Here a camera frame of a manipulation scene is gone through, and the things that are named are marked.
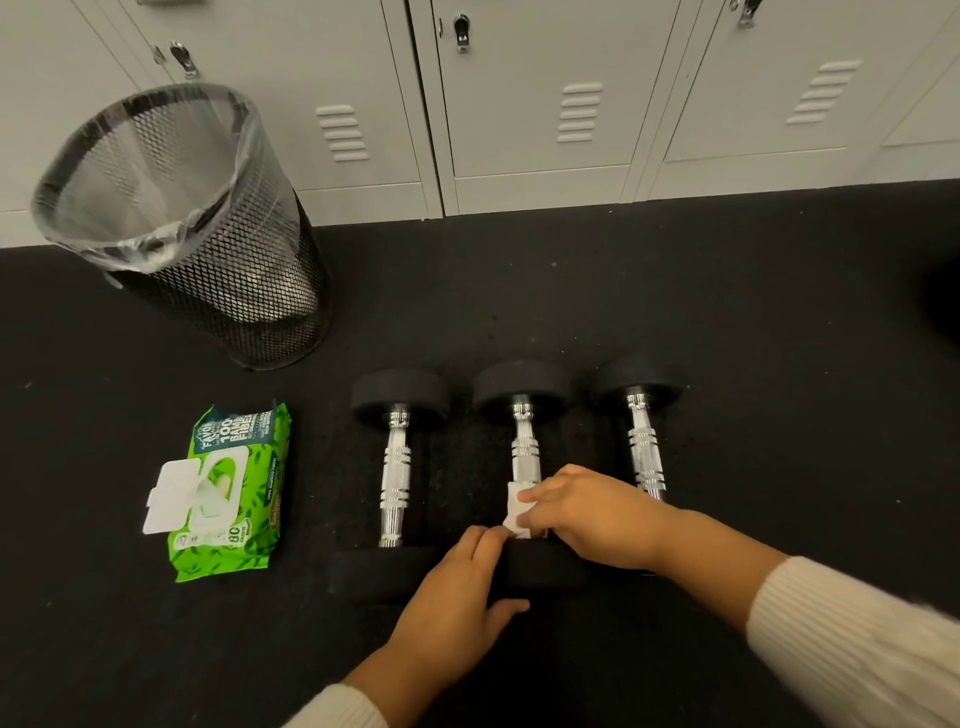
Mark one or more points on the person's right hand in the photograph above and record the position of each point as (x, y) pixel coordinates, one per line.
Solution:
(600, 525)

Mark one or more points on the person's left hand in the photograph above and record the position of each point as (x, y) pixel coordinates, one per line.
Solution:
(446, 615)

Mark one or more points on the person's right thumb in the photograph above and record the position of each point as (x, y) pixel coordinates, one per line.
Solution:
(536, 521)

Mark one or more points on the person's left middle finger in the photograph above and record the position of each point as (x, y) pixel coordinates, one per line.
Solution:
(466, 549)

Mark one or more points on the person's left thumb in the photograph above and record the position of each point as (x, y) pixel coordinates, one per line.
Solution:
(508, 613)

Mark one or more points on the white wet wipe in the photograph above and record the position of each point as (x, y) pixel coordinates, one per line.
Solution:
(517, 511)

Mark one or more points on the black chrome dumbbell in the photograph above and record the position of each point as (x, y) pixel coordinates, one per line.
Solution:
(645, 457)
(525, 450)
(395, 480)

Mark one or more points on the person's left forearm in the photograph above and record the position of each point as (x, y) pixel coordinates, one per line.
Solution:
(349, 701)

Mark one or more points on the person's right forearm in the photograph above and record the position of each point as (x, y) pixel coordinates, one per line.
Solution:
(810, 622)

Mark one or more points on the green wet wipes packet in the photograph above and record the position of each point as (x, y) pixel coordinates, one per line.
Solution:
(247, 480)

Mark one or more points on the black mesh trash bin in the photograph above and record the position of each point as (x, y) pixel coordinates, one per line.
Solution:
(255, 300)

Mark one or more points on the white metal locker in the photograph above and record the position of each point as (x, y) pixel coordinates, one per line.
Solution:
(926, 127)
(525, 97)
(45, 105)
(315, 90)
(772, 97)

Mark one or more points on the clear plastic bin liner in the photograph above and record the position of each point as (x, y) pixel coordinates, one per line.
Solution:
(142, 180)

